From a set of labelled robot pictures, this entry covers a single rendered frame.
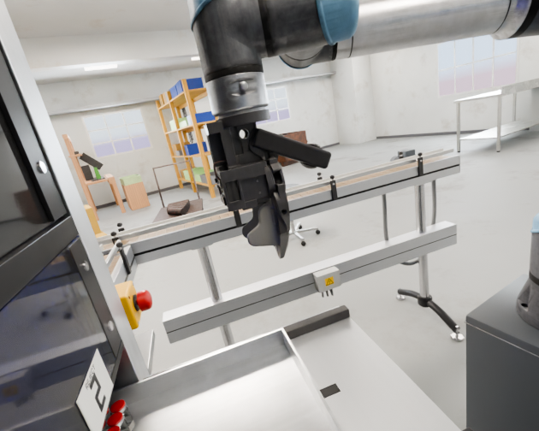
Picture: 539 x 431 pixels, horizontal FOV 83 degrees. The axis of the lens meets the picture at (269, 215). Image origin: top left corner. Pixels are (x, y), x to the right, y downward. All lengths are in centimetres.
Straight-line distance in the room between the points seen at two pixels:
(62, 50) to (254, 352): 574
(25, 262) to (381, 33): 53
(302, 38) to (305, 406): 49
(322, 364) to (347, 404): 8
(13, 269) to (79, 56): 572
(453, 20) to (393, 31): 8
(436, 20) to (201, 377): 68
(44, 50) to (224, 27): 570
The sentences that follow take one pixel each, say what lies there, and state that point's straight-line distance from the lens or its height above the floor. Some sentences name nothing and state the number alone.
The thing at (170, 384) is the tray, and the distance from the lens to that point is 62.
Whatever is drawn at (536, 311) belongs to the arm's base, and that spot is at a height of 83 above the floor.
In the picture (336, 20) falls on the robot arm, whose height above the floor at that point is 137.
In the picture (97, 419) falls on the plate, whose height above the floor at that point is 100.
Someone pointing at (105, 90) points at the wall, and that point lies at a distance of 908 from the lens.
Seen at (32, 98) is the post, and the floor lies 137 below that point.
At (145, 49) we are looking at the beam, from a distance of 612.
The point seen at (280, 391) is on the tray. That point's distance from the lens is 55.
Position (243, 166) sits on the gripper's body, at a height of 123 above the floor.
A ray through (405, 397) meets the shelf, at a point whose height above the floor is 88.
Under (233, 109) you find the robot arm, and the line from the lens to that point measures 39.
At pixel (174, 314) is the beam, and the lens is 149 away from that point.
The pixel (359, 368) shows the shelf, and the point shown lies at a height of 88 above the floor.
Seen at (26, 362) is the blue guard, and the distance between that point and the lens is 35.
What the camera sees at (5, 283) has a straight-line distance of 34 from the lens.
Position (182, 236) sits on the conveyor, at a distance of 129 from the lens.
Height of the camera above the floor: 128
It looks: 17 degrees down
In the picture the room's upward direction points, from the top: 12 degrees counter-clockwise
